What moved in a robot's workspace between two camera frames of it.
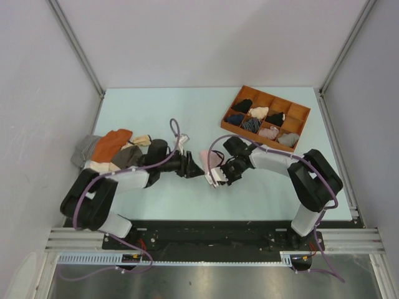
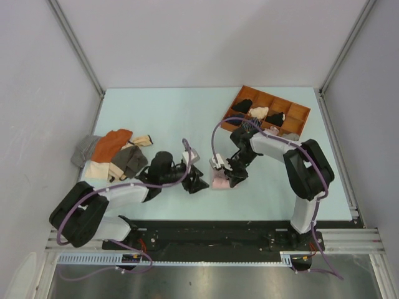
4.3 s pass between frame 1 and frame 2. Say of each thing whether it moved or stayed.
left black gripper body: moved
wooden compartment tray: stayed
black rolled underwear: stayed
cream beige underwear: stayed
